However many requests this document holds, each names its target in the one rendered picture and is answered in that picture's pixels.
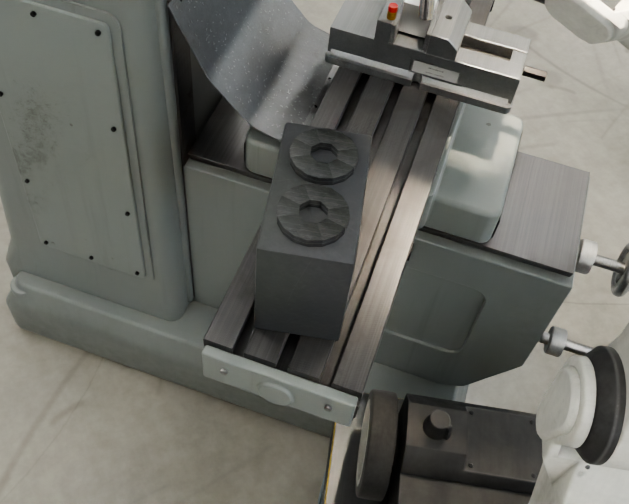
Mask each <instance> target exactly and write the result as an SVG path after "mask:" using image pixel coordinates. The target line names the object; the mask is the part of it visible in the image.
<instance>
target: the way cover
mask: <svg viewBox="0 0 629 504"><path fill-rule="evenodd" d="M188 1H189V2H188ZM195 1H197V2H195ZM200 2H201V3H200ZM202 2H203V4H204V5H203V4H202ZM228 3H229V4H228ZM234 3H235V4H234ZM284 3H285V4H284ZM264 4H265V5H264ZM176 5H177V7H178V8H177V7H176ZM194 6H195V8H194ZM167 7H168V8H169V10H170V12H171V14H172V16H173V17H174V19H175V21H176V23H177V25H178V26H179V28H180V30H181V32H182V34H183V35H184V37H185V39H186V41H187V43H188V44H189V46H190V48H191V50H192V52H193V54H194V55H195V57H196V59H197V61H198V63H199V64H200V66H201V68H202V70H203V72H204V73H205V75H206V77H207V78H208V80H209V81H210V82H211V84H212V85H213V86H214V87H215V88H216V89H217V90H218V91H219V92H220V94H221V95H222V96H223V97H224V98H225V99H226V100H227V101H228V102H229V103H230V104H231V106H232V107H233V108H234V109H235V110H236V111H237V112H238V113H239V114H240V115H241V116H242V118H243V119H244V120H245V121H246V122H247V123H248V124H249V125H250V126H252V127H253V128H254V129H256V130H258V131H259V132H261V133H263V134H265V135H267V136H269V137H271V138H273V139H275V140H277V141H279V142H281V140H282V136H283V134H281V133H283V132H284V127H285V124H286V123H288V122H289V123H292V122H293V123H295V124H301V125H308V126H310V124H311V122H312V120H313V118H314V116H315V114H316V112H317V110H318V108H319V106H320V104H321V102H322V100H323V98H324V96H325V94H326V92H327V90H328V88H329V86H330V84H331V81H332V80H333V78H334V76H335V74H336V72H337V70H338V68H339V66H337V65H334V64H330V63H328V62H326V61H325V53H326V50H327V48H328V44H329V43H328V42H329V35H330V34H329V33H327V32H325V31H323V30H321V29H320V28H318V27H316V26H314V25H313V24H311V23H310V22H309V21H308V20H307V19H306V17H305V16H304V15H303V14H302V12H301V11H300V10H299V9H298V7H297V6H296V5H295V4H294V2H293V1H292V0H281V1H280V0H263V1H262V0H192V2H191V0H173V1H172V0H171V1H170V2H169V3H168V4H167ZM223 7H225V8H223ZM260 8H261V9H262V10H261V9H260ZM189 9H190V10H189ZM278 9H279V10H278ZM241 10H242V11H241ZM273 10H274V11H273ZM216 11H217V12H216ZM246 11H247V12H246ZM265 11H266V12H267V13H266V12H265ZM269 11H270V12H269ZM238 12H239V13H238ZM261 12H262V13H261ZM288 12H290V13H288ZM285 13H286V14H285ZM216 14H217V16H216ZM219 14H220V15H219ZM272 14H273V15H272ZM246 17H247V18H246ZM269 17H270V18H271V19H270V18H269ZM301 17H302V18H301ZM283 18H284V19H283ZM223 19H224V21H223ZM197 20H198V21H197ZM269 20H271V21H269ZM191 21H192V22H191ZM201 21H203V22H201ZM220 21H221V22H220ZM274 21H275V22H274ZM298 21H299V22H298ZM212 22H214V23H212ZM247 22H248V23H249V24H248V23H247ZM282 22H283V23H282ZM207 23H208V24H207ZM236 23H237V24H236ZM301 23H302V25H301ZM234 24H235V25H234ZM243 24H244V25H243ZM282 24H283V25H282ZM189 25H190V26H189ZM247 26H249V29H248V27H247ZM267 27H269V28H267ZM206 28H207V31H206ZM241 28H242V30H241ZM253 28H254V29H253ZM272 28H274V29H272ZM210 29H211V31H212V32H210ZM266 29H267V30H266ZM284 29H285V30H284ZM313 29H315V30H313ZM250 30H251V31H250ZM273 30H274V31H273ZM269 31H270V33H269ZM216 32H217V33H216ZM260 32H261V33H260ZM297 32H298V34H297ZM300 32H301V33H300ZM226 33H227V35H226ZM267 33H269V34H267ZM195 34H196V35H197V36H195ZM289 34H290V35H291V36H290V35H289ZM296 34H297V35H296ZM208 35H210V36H208ZM213 35H214V36H215V37H214V36H213ZM245 35H247V36H245ZM283 35H284V36H283ZM207 37H208V38H207ZM234 37H235V38H234ZM254 37H255V38H254ZM294 37H295V39H294ZM206 38H207V41H206ZM225 38H226V40H225ZM281 39H282V40H281ZM319 39H320V40H319ZM280 40H281V41H282V43H281V41H280ZM218 41H220V42H218ZM223 41H224V42H223ZM307 41H308V43H307ZM208 42H210V43H208ZM213 42H214V43H215V44H213ZM231 42H232V43H231ZM260 42H261V43H260ZM305 42H306V43H307V44H306V43H305ZM199 43H200V46H199ZM243 43H244V44H245V45H244V44H243ZM271 43H272V44H271ZM323 43H324V44H323ZM224 44H226V45H224ZM235 44H236V45H235ZM221 45H223V46H221ZM263 45H264V46H263ZM304 45H305V46H304ZM270 46H271V47H270ZM272 46H273V48H272ZM294 46H295V47H294ZM286 47H287V48H286ZM216 48H217V49H216ZM252 48H254V49H252ZM278 48H279V49H278ZM317 48H318V49H317ZM324 48H325V49H324ZM226 49H227V50H226ZM271 49H272V50H271ZM301 49H302V51H301ZM308 49H310V50H308ZM315 49H316V50H315ZM319 49H320V50H319ZM216 50H217V51H216ZM225 50H226V51H225ZM232 51H233V52H234V53H233V52H232ZM280 51H281V53H282V55H281V53H280ZM318 51H319V53H318ZM273 52H274V53H275V54H274V53H273ZM310 52H311V53H310ZM313 52H314V53H313ZM263 53H264V54H263ZM269 53H270V55H269V56H268V54H269ZM288 54H289V55H288ZM220 55H221V56H220ZM204 56H205V57H204ZM225 56H226V57H225ZM232 56H233V57H232ZM300 56H301V57H302V58H301V57H300ZM228 57H229V58H228ZM253 57H254V58H253ZM219 58H220V59H219ZM243 58H244V59H243ZM285 58H286V59H285ZM235 59H236V60H235ZM238 59H239V60H238ZM284 60H285V63H284ZM291 60H293V61H291ZM317 60H318V61H317ZM233 61H235V62H233ZM281 61H283V62H281ZM286 61H287V62H286ZM302 61H303V62H302ZM214 63H215V65H214ZM248 63H249V65H248ZM321 63H322V64H323V65H322V64H321ZM285 64H286V65H285ZM313 64H315V66H314V65H313ZM325 65H326V66H325ZM228 66H229V67H228ZM234 66H235V67H234ZM244 66H245V68H244ZM261 66H262V68H261ZM295 66H296V67H295ZM312 66H313V67H312ZM216 67H217V68H216ZM281 67H282V68H281ZM229 68H230V69H229ZM232 68H233V69H232ZM274 68H275V69H274ZM221 69H222V71H221ZM245 69H246V70H245ZM284 69H285V70H284ZM288 70H289V71H288ZM305 70H307V71H306V72H304V71H305ZM216 71H217V72H216ZM248 71H250V72H248ZM269 71H270V72H269ZM229 72H230V73H229ZM245 72H246V73H247V74H246V73H245ZM231 73H232V74H231ZM265 73H266V75H265ZM296 73H297V74H296ZM314 74H315V75H314ZM317 74H318V75H317ZM257 75H258V77H257ZM278 75H280V76H281V77H279V76H278ZM296 75H297V76H296ZM271 77H272V78H271ZM225 78H226V79H225ZM256 78H257V79H258V80H257V79H256ZM266 78H267V80H266ZM307 78H308V79H307ZM234 79H235V81H234ZM264 79H265V81H264ZM279 79H280V80H279ZM329 79H332V80H329ZM250 80H251V81H250ZM290 80H291V81H290ZM218 81H219V82H218ZM291 82H292V83H291ZM326 83H327V84H326ZM237 84H238V85H237ZM272 84H273V85H272ZM302 84H303V85H302ZM305 84H306V85H305ZM242 85H243V87H242ZM264 85H265V86H266V87H265V86H264ZM312 85H313V86H312ZM247 86H248V88H247ZM306 86H307V87H308V88H307V87H306ZM229 87H230V88H229ZM236 87H237V88H236ZM303 88H304V89H303ZM319 88H321V89H319ZM236 89H238V90H236ZM273 89H274V90H273ZM291 89H292V90H291ZM305 89H307V90H305ZM280 90H281V91H280ZM288 90H289V93H290V94H289V93H287V92H288ZM302 90H304V91H302ZM227 91H229V92H227ZM259 91H260V92H259ZM320 92H321V93H320ZM312 93H313V95H311V94H312ZM250 94H251V95H250ZM274 94H275V96H274ZM276 95H277V96H276ZM235 96H236V98H235ZM297 96H299V97H297ZM237 97H238V99H237ZM249 97H250V98H249ZM266 97H268V98H266ZM273 97H274V98H273ZM287 97H288V98H287ZM313 97H314V98H313ZM315 97H316V98H315ZM240 98H241V100H240ZM262 98H263V99H262ZM291 98H292V99H291ZM250 99H251V101H250ZM265 99H266V100H265ZM269 99H270V100H269ZM239 101H240V102H239ZM248 101H249V103H248ZM295 101H296V102H295ZM314 102H315V103H314ZM242 103H243V104H242ZM258 103H259V105H258ZM273 103H274V104H273ZM291 103H292V104H291ZM313 103H314V104H313ZM280 105H281V106H280ZM292 105H293V106H292ZM270 106H271V107H270ZM282 106H283V107H282ZM286 106H287V107H288V108H287V107H286ZM310 106H311V108H309V107H310ZM313 106H315V107H313ZM265 107H266V108H265ZM294 108H295V110H294ZM310 109H311V110H310ZM276 111H279V112H276ZM299 112H300V113H299ZM283 113H284V115H283ZM312 113H313V115H312ZM290 114H291V115H292V116H291V115H290ZM298 114H300V115H298ZM282 115H283V116H284V118H283V116H282ZM256 116H257V117H256ZM266 116H267V118H266ZM312 117H313V118H312ZM300 118H302V119H300ZM268 119H269V120H268ZM291 120H292V122H291ZM303 123H304V124H303ZM276 124H277V125H276ZM272 125H273V126H272ZM279 125H281V126H279ZM277 126H278V127H277ZM267 127H268V128H267Z"/></svg>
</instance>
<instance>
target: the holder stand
mask: <svg viewBox="0 0 629 504"><path fill-rule="evenodd" d="M371 145H372V136H370V135H364V134H358V133H352V132H346V131H339V130H333V129H329V128H320V127H314V126H308V125H301V124H295V123H289V122H288V123H286V124H285V127H284V132H283V136H282V140H281V144H280V149H279V153H278V157H277V161H276V166H275V170H274V174H273V178H272V183H271V187H270V191H269V195H268V200H267V204H266V208H265V212H264V217H263V221H262V225H261V229H260V234H259V238H258V242H257V246H256V269H255V303H254V327H256V328H260V329H266V330H272V331H278V332H284V333H291V334H297V335H303V336H309V337H315V338H321V339H327V340H333V341H338V340H339V339H340V334H341V329H342V325H343V320H344V315H345V310H346V306H347V301H348V296H349V292H350V287H351V282H352V277H353V273H354V268H355V263H356V255H357V248H358V242H359V236H360V229H361V227H360V226H361V218H362V211H363V204H364V196H365V189H366V183H367V177H368V170H369V169H368V167H369V160H370V152H371Z"/></svg>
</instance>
